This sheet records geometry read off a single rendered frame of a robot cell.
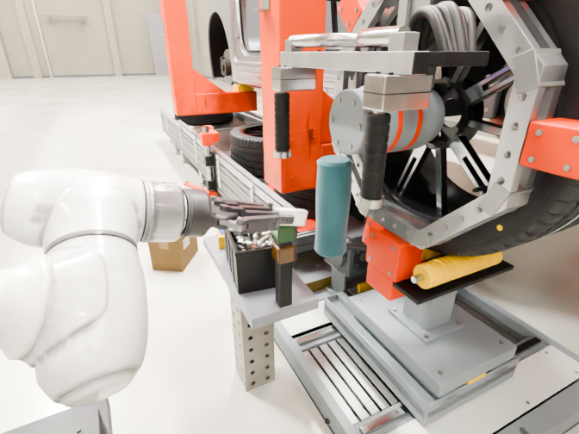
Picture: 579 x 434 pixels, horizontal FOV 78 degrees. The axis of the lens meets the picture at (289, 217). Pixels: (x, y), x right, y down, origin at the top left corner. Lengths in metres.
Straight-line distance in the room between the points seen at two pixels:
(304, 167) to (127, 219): 0.88
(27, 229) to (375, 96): 0.47
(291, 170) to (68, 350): 0.99
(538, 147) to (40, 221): 0.68
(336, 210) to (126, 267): 0.58
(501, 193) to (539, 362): 0.87
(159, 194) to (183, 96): 2.57
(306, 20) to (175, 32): 1.93
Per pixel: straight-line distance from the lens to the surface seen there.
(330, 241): 0.94
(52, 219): 0.49
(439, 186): 0.92
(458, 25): 0.63
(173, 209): 0.53
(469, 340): 1.21
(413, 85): 0.58
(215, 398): 1.27
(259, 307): 0.85
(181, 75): 3.07
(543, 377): 1.43
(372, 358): 1.21
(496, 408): 1.27
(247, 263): 0.85
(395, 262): 0.91
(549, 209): 0.77
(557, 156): 0.65
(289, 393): 1.26
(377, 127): 0.56
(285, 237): 0.74
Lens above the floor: 0.98
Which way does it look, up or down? 24 degrees down
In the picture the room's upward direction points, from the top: straight up
